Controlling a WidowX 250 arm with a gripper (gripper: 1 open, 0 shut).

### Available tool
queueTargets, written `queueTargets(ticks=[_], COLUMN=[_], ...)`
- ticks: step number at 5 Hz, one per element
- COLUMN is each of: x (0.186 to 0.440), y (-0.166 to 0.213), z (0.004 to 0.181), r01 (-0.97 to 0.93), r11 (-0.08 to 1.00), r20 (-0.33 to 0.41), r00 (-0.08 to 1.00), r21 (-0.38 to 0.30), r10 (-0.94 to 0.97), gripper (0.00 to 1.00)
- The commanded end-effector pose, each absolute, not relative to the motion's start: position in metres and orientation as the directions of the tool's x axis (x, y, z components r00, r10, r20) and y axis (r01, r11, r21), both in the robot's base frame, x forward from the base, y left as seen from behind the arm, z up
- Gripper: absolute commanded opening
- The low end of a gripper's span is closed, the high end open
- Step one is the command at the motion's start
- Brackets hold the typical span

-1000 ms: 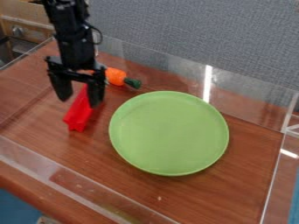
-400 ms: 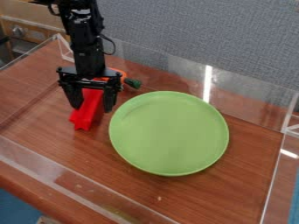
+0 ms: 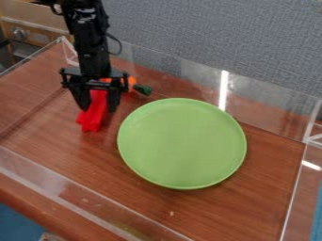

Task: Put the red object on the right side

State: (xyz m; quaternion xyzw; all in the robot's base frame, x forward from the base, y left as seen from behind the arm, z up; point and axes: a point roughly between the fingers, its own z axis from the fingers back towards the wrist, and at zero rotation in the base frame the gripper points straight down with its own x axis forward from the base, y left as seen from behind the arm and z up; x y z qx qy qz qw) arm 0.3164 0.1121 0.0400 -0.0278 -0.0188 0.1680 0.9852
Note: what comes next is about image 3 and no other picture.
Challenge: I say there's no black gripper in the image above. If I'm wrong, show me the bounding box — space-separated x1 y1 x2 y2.
58 67 129 113

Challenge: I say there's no red plastic block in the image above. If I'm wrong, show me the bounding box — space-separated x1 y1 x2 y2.
76 90 108 132

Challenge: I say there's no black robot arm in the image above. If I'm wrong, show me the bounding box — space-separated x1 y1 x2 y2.
50 0 128 113

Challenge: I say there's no orange toy carrot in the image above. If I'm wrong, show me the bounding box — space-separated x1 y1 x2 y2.
98 75 153 96

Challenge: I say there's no green round plate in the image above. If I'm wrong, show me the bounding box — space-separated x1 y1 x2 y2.
117 98 247 190

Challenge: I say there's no black cable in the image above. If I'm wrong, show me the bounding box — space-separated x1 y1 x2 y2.
104 31 124 56

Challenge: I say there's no clear acrylic enclosure wall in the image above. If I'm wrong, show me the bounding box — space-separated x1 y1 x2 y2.
0 39 322 241

